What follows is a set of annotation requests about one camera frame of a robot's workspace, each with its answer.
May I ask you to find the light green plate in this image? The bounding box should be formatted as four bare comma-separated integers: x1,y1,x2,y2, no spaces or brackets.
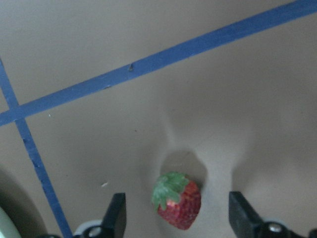
0,208,21,238

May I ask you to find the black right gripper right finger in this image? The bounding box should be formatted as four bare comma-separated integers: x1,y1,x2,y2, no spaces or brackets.
228,191,317,238

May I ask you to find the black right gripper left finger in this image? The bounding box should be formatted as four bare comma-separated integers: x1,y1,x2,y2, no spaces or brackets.
74,193,126,238

